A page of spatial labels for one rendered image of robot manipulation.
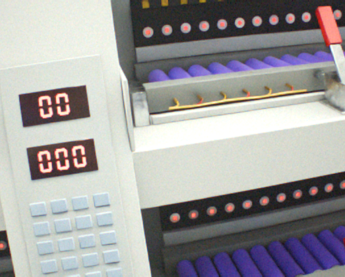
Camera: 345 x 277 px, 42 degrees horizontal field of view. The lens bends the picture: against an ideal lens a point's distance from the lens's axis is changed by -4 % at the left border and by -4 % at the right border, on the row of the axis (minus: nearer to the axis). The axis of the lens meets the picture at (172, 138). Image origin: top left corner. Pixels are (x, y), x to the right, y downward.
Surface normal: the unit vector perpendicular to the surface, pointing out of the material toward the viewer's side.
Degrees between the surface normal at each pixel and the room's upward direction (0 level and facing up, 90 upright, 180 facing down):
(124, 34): 90
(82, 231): 90
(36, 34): 90
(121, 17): 90
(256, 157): 107
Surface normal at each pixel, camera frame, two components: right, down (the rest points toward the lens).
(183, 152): 0.20, 0.32
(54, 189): 0.16, 0.03
